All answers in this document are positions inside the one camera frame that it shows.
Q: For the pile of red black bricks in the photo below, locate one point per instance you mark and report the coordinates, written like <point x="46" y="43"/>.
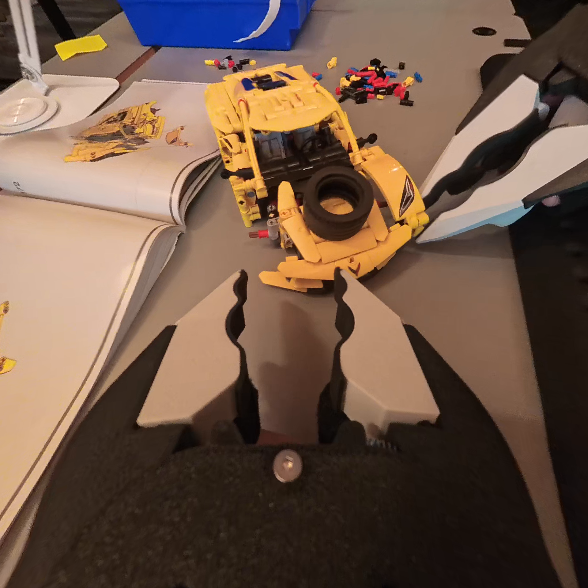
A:
<point x="372" y="82"/>

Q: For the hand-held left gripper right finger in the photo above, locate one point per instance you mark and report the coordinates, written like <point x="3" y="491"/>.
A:
<point x="390" y="372"/>

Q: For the small cluster of toy pins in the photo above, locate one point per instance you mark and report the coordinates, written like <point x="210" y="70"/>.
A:
<point x="229" y="63"/>

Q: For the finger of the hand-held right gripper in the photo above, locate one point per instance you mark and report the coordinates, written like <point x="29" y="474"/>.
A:
<point x="487" y="124"/>
<point x="528" y="179"/>

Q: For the small black round toy part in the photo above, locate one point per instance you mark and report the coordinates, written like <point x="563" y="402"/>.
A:
<point x="483" y="31"/>

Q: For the white plastic strip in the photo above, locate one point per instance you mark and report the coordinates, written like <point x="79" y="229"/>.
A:
<point x="262" y="25"/>

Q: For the person's right hand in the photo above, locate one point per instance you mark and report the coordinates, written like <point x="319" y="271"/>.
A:
<point x="551" y="202"/>

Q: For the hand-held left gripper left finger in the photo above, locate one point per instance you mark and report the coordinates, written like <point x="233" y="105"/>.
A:
<point x="197" y="367"/>

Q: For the yellow sticky note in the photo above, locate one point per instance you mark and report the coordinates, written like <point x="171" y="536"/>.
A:
<point x="80" y="47"/>

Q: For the blue plastic bin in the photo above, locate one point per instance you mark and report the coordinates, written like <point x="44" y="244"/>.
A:
<point x="206" y="23"/>

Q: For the small black toy beam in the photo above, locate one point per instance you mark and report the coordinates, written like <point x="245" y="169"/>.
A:
<point x="514" y="42"/>

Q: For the black toy tyre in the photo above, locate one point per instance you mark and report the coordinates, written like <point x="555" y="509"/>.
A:
<point x="312" y="216"/>

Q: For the open instruction booklet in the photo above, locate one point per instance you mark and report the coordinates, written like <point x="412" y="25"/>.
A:
<point x="69" y="275"/>

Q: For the grey desk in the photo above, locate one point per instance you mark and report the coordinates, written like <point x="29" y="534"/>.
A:
<point x="459" y="298"/>

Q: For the yellow toy brick car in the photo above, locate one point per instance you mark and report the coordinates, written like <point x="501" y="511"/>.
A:
<point x="285" y="101"/>

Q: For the yellow toy brick panel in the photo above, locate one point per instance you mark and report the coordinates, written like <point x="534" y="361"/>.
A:
<point x="390" y="174"/>

